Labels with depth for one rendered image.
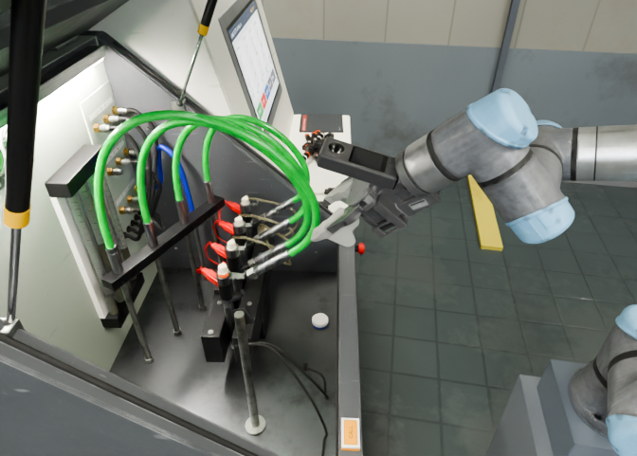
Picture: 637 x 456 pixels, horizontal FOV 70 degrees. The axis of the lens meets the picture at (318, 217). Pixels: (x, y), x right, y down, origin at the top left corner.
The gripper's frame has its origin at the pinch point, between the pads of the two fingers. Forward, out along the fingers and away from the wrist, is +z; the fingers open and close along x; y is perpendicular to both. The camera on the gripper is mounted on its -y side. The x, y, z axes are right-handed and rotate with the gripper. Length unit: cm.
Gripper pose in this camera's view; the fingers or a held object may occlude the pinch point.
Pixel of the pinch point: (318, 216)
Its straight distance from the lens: 75.7
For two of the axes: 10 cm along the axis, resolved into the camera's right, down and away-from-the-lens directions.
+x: 2.5, -7.3, 6.4
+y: 7.4, 5.7, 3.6
